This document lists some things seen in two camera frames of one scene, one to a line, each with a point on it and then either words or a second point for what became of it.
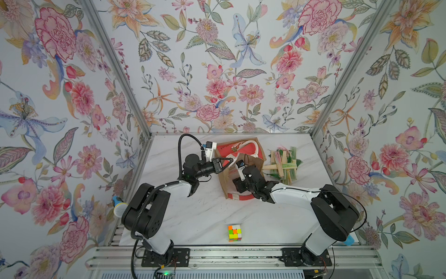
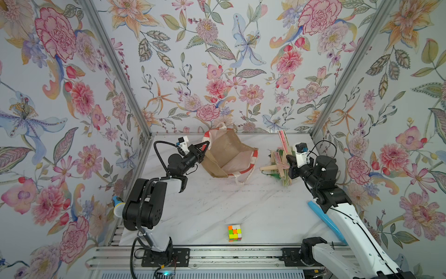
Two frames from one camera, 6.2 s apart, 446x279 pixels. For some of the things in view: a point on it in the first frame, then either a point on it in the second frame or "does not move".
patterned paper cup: x=119 y=206 does not move
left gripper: x=216 y=165 to x=195 y=156
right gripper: x=238 y=183 to x=294 y=169
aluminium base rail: x=255 y=257 does not move
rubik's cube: x=234 y=233 does not move
